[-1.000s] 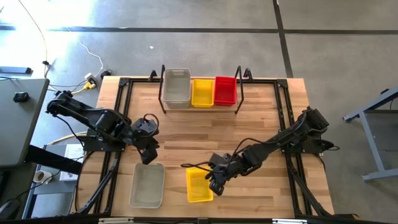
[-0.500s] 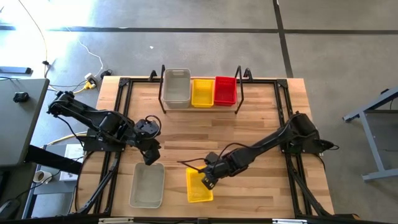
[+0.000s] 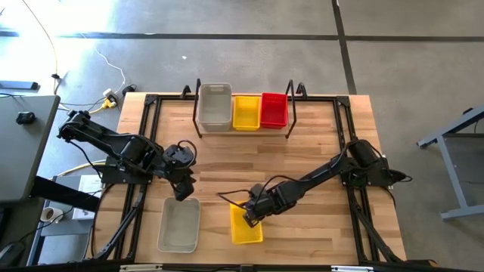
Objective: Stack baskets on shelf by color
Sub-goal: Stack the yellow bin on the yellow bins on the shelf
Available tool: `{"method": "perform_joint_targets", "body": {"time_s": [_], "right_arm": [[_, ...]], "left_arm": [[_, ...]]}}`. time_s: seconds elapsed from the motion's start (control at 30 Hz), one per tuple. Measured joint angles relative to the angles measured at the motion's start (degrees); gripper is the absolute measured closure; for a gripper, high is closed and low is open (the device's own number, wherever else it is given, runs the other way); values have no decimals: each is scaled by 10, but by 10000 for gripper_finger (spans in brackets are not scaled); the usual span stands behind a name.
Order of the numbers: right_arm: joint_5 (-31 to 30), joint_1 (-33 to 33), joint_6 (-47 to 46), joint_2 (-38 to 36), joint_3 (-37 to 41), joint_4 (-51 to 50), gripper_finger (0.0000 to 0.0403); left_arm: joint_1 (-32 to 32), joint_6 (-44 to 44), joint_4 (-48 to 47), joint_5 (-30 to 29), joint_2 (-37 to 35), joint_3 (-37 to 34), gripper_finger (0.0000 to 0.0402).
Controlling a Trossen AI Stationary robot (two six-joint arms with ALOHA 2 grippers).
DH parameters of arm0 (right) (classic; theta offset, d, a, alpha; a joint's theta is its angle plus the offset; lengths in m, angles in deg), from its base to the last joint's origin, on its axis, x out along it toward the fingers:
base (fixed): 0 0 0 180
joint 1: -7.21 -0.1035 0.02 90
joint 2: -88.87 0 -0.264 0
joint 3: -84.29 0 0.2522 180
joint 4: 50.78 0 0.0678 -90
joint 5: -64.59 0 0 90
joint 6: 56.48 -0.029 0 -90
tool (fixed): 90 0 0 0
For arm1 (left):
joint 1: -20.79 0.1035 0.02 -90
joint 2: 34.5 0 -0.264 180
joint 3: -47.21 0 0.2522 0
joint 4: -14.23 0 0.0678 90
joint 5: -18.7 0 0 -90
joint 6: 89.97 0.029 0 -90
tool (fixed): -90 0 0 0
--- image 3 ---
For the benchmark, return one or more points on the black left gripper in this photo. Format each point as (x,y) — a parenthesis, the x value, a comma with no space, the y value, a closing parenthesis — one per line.
(179,166)

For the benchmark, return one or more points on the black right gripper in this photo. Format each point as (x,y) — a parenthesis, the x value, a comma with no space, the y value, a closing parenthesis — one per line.
(270,202)

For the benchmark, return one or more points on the yellow slotted plastic basket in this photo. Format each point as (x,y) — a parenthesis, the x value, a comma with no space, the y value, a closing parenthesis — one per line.
(246,234)
(246,113)

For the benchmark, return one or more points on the white plastic storage bin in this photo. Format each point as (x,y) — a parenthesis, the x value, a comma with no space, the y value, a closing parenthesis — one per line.
(177,226)
(214,113)

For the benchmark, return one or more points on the red slotted plastic basket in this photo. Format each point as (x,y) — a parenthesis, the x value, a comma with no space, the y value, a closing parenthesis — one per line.
(274,111)

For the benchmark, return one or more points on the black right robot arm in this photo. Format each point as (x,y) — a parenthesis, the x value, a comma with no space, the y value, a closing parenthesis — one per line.
(321,172)

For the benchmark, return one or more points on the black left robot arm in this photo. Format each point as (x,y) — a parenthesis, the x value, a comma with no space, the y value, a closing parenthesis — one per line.
(132,149)

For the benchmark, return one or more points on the white paper box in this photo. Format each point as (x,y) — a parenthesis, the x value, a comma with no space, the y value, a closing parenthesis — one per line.
(89,185)

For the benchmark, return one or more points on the black power adapter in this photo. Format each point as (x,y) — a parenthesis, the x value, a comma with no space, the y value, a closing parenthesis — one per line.
(129,90)

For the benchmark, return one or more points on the yellow power plug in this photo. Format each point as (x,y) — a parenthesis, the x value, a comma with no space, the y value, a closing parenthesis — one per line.
(109,104)

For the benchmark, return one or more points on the black desk beam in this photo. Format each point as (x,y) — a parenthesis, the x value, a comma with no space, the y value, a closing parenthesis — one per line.
(64,193)

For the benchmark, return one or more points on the white power strip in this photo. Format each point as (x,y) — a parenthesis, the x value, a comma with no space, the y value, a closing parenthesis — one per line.
(109,93)

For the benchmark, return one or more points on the grey desk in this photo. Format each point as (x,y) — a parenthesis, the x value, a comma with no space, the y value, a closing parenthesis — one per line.
(22,158)

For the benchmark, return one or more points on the small black desk device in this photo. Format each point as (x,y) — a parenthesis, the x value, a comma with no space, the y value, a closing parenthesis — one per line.
(25,118)

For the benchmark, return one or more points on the grey metal table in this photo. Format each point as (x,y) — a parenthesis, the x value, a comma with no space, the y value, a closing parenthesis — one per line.
(461,213)

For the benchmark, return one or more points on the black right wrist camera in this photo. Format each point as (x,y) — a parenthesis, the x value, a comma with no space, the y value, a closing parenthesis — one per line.
(257,192)

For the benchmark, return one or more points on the black aluminium table frame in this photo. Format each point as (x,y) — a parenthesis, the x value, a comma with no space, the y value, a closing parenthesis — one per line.
(170,97)

